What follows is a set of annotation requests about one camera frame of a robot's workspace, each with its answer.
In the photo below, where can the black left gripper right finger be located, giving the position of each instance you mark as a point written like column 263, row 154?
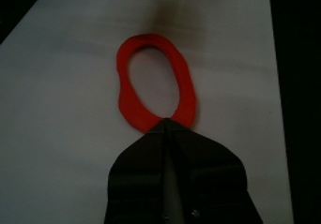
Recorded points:
column 212, row 187

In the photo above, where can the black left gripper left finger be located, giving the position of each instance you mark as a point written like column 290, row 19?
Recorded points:
column 133, row 187

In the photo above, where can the white cutting board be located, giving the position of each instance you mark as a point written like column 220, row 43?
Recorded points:
column 62, row 109

